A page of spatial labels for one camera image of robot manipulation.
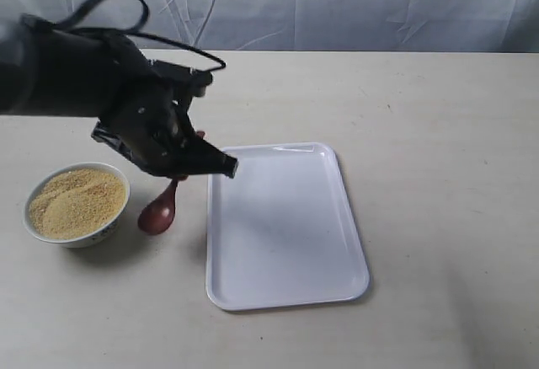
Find dark red wooden spoon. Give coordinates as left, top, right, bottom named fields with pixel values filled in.
left=137, top=130, right=206, bottom=234

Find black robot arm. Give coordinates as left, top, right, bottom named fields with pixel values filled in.
left=1, top=16, right=238, bottom=178

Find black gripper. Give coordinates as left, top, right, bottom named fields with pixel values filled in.
left=92, top=40, right=238, bottom=179

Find black cable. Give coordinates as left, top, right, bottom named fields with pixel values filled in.
left=20, top=0, right=227, bottom=72

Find white rectangular plastic tray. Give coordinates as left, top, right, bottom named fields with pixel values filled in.
left=205, top=142, right=370, bottom=311

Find yellow millet grains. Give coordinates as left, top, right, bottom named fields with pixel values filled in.
left=28, top=168, right=127, bottom=240

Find grey wrinkled backdrop curtain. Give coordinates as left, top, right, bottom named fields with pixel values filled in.
left=1, top=0, right=538, bottom=52

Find white ceramic bowl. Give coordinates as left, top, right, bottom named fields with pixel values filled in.
left=23, top=163, right=131, bottom=249

